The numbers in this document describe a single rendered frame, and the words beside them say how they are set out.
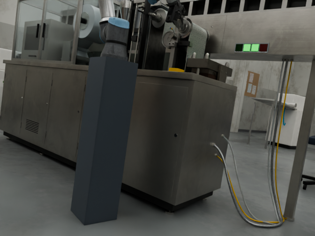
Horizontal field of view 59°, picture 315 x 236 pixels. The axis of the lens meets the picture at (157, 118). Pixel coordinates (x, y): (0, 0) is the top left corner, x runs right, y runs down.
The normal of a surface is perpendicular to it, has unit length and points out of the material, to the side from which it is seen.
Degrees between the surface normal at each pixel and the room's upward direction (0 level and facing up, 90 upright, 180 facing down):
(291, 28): 90
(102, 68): 90
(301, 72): 90
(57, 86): 90
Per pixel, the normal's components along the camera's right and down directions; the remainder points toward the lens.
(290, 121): -0.78, -0.07
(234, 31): -0.62, -0.04
